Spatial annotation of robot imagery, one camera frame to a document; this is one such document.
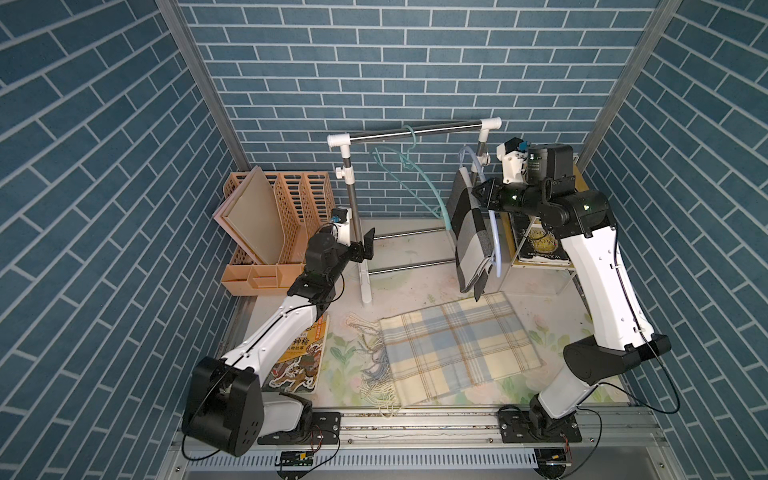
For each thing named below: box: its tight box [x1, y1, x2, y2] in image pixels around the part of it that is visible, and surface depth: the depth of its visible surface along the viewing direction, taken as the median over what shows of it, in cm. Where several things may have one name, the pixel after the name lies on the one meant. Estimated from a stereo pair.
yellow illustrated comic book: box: [263, 314, 330, 394], surface depth 84 cm
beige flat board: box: [213, 166, 285, 265], surface depth 93 cm
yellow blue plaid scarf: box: [346, 292, 543, 418], surface depth 87 cm
